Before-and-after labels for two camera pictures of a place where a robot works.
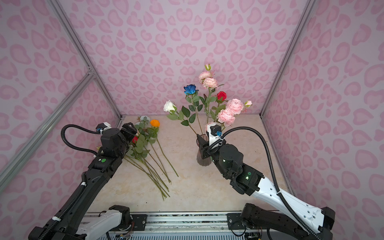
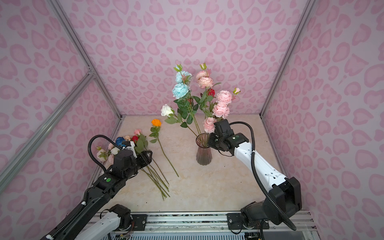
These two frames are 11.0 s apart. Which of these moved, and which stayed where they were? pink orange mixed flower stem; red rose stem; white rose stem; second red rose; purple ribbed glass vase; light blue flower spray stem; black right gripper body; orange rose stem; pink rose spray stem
Moved: pink orange mixed flower stem; light blue flower spray stem; white rose stem; black right gripper body; red rose stem; pink rose spray stem
Stayed: purple ribbed glass vase; orange rose stem; second red rose
